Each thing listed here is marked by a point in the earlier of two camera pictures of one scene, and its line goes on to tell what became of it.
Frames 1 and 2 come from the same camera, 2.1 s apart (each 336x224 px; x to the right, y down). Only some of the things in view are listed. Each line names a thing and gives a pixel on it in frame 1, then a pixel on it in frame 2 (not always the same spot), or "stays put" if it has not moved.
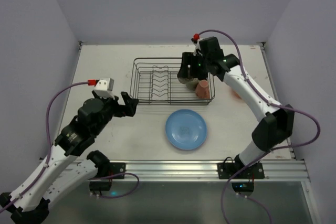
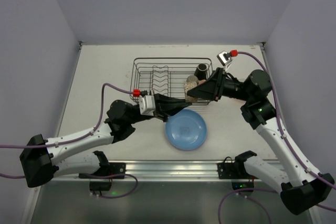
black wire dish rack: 155,82 stays put
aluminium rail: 275,170 stays put
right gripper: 191,64 → 219,85
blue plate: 186,129 stays put
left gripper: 118,107 → 158,107
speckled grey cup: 184,80 → 191,82
